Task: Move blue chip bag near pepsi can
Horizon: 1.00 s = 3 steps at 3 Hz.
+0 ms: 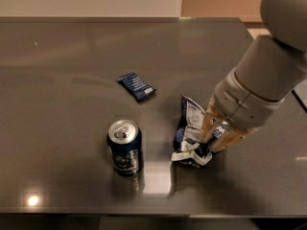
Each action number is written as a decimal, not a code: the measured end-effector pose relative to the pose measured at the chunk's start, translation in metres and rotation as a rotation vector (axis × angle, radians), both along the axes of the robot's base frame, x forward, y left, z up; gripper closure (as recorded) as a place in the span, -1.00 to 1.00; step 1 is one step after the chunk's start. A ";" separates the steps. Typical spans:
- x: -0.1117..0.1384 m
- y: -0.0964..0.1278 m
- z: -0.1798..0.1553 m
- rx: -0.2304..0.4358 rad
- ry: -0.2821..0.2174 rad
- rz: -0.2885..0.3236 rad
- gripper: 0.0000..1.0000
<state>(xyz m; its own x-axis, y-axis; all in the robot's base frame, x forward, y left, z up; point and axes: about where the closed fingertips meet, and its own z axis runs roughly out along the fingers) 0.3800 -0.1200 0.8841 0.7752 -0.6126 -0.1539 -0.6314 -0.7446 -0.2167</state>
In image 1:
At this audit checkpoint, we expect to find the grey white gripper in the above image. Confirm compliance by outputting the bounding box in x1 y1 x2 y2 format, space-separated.
201 69 284 153

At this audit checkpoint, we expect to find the blue white chip bag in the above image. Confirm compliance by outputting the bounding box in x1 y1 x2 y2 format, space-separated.
171 96 227 168

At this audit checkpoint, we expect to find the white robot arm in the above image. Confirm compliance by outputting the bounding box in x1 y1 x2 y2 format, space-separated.
201 0 307 153

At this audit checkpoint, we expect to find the blue pepsi can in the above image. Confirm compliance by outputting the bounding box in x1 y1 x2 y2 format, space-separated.
106 120 143 176

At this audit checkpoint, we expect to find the small dark blue snack bar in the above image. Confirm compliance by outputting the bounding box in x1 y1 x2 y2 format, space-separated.
116 72 156 103

